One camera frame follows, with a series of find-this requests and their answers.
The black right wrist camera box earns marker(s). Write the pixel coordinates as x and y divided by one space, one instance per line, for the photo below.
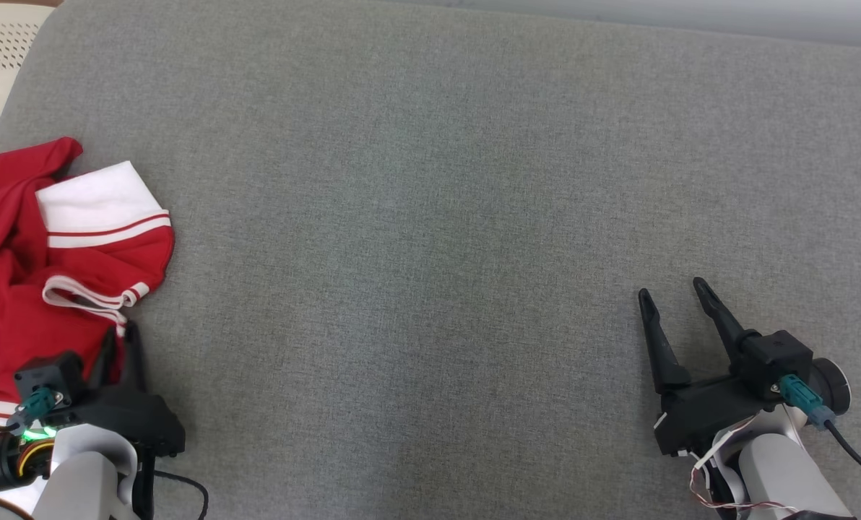
773 357

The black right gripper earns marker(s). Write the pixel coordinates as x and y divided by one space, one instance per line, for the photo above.
705 415

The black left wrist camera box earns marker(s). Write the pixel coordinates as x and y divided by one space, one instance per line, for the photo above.
48 375

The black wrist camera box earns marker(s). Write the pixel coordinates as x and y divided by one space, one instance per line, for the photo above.
48 375
773 357

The red jersey with white trim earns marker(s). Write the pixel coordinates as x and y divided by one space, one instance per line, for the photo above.
11 303

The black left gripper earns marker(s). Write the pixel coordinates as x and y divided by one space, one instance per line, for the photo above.
131 419

